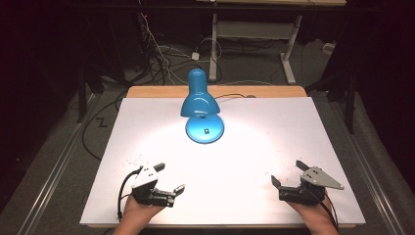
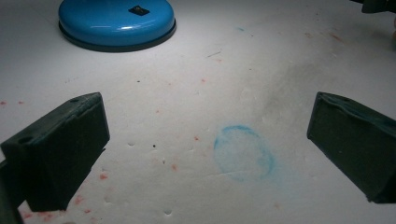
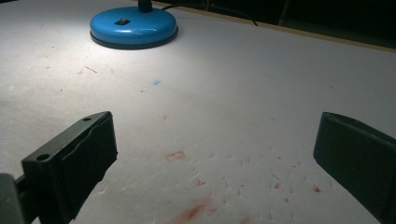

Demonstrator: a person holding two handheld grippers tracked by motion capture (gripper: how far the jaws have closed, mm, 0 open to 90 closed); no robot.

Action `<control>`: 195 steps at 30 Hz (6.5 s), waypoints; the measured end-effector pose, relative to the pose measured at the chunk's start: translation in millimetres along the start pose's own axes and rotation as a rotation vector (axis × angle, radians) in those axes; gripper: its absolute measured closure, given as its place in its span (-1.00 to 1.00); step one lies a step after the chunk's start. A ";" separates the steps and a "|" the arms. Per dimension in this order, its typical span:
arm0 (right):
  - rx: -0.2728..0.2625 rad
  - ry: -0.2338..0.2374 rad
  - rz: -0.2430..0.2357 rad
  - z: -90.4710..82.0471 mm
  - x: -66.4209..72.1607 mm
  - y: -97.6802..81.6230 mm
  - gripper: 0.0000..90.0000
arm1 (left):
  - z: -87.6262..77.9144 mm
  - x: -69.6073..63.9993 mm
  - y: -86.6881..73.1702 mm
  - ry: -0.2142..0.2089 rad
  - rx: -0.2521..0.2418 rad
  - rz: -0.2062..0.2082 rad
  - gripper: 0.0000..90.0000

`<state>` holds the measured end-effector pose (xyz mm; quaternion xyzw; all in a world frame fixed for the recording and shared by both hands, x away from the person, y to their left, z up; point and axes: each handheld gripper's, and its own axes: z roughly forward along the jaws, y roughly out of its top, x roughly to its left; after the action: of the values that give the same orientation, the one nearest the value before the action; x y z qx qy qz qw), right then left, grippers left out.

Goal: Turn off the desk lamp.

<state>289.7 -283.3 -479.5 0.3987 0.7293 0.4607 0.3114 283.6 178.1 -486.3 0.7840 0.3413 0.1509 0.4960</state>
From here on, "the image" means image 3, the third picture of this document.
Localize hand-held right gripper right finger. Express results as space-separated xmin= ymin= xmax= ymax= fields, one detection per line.
xmin=313 ymin=111 xmax=396 ymax=224

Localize blue round lamp base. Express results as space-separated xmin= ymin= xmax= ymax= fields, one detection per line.
xmin=89 ymin=0 xmax=179 ymax=50

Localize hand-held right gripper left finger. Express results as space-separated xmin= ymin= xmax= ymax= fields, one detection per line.
xmin=21 ymin=110 xmax=119 ymax=224

